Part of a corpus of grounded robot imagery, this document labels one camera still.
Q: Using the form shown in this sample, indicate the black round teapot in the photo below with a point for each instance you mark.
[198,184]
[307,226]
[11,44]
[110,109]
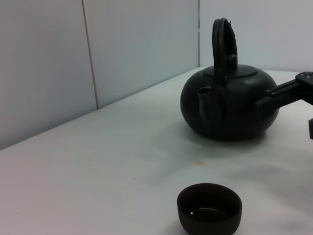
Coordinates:
[232,117]

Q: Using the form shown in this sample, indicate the black teapot lid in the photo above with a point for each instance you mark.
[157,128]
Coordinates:
[244,72]

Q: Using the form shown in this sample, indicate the dark brown teacup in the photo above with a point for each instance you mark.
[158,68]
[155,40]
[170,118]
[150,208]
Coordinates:
[185,220]

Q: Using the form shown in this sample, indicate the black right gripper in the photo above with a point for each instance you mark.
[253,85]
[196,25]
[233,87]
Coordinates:
[306,76]

